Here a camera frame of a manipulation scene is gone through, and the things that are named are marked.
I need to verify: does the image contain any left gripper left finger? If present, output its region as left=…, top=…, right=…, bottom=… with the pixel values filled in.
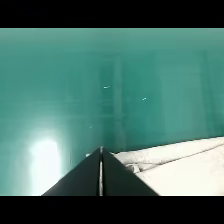
left=41, top=147, right=102, bottom=197

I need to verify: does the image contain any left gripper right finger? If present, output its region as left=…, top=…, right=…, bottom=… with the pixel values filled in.
left=101, top=147, right=160, bottom=197

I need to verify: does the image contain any white garment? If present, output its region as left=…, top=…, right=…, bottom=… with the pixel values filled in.
left=85, top=136, right=224, bottom=197

